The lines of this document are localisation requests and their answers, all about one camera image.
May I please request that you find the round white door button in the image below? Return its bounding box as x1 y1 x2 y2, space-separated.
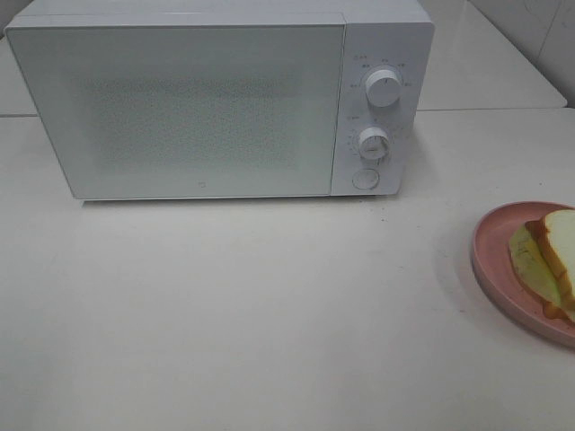
352 169 380 190

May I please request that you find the white microwave door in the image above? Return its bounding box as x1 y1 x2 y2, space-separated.
7 25 344 200

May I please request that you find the pink round plate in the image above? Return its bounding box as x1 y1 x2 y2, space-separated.
470 201 574 348

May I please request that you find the sandwich with lettuce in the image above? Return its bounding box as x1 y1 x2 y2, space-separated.
509 209 574 322

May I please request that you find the lower white timer knob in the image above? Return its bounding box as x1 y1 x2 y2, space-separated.
358 127 389 160

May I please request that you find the white microwave oven body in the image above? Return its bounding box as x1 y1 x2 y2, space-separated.
5 9 434 200

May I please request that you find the upper white power knob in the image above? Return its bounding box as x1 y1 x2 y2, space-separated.
364 66 403 108

